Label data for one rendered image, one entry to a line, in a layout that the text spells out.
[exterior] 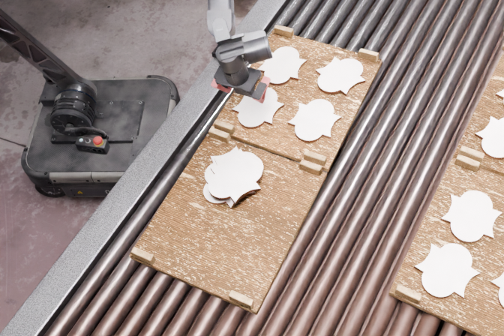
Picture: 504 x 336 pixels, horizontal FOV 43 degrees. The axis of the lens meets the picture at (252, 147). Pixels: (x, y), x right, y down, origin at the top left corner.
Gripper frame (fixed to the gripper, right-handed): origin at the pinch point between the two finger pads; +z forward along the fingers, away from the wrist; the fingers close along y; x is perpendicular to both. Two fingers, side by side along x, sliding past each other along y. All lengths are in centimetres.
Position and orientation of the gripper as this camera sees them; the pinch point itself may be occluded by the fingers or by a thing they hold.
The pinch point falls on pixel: (245, 94)
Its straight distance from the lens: 168.1
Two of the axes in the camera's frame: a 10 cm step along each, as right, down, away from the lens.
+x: -4.2, 8.5, -3.2
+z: 2.1, 4.4, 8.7
